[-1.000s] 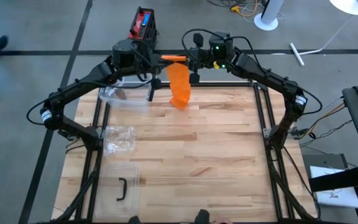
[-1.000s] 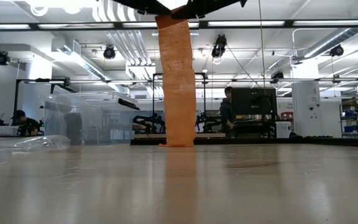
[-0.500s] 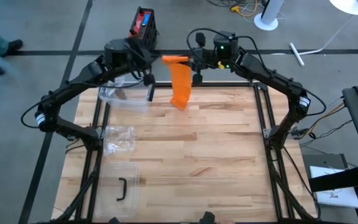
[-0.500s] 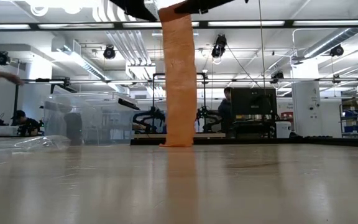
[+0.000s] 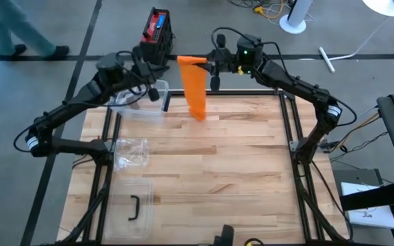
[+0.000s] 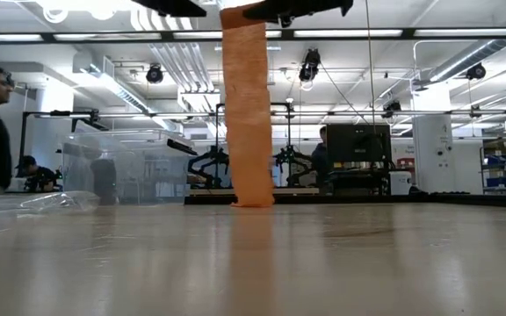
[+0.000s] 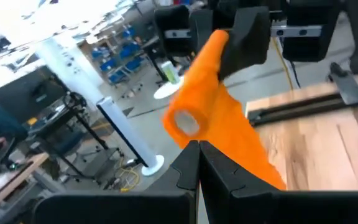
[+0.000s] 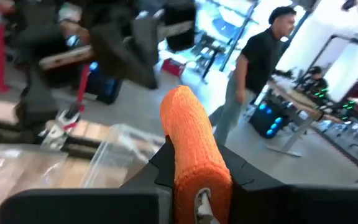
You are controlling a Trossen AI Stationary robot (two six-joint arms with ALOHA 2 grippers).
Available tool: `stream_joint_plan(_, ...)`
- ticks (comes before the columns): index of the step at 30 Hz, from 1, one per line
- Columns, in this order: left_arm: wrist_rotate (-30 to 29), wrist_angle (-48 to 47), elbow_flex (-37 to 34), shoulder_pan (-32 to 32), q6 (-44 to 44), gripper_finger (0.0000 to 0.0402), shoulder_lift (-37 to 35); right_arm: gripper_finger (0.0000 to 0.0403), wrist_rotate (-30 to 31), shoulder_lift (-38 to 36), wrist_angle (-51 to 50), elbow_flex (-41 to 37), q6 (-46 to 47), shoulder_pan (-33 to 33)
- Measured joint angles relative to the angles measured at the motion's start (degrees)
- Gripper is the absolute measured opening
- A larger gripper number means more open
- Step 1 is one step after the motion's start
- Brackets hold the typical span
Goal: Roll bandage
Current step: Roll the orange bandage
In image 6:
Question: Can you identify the white column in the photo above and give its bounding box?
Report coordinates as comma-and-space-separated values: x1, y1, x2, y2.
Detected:
412, 83, 457, 182

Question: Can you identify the black ceiling camera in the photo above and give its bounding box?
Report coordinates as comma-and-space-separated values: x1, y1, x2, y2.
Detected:
145, 64, 165, 85
298, 47, 322, 83
466, 62, 488, 82
382, 99, 402, 119

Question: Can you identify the thin hanging cable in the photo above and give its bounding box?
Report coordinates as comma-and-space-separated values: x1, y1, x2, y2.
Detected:
364, 0, 380, 133

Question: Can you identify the black table frame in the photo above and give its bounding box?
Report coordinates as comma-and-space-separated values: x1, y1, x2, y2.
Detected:
182, 192, 506, 208

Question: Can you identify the black monitor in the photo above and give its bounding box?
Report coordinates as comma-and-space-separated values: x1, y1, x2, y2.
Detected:
326, 124, 393, 164

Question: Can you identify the small white device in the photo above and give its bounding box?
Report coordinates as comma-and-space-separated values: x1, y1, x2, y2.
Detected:
388, 170, 414, 195

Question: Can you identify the clear plastic container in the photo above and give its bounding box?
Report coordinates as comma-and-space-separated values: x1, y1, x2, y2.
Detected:
61, 128, 198, 205

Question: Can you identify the orange elastic bandage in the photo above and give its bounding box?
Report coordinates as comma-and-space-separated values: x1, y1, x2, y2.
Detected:
220, 4, 276, 208

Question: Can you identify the clear plastic bag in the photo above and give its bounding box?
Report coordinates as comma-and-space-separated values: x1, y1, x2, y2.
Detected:
19, 190, 101, 214

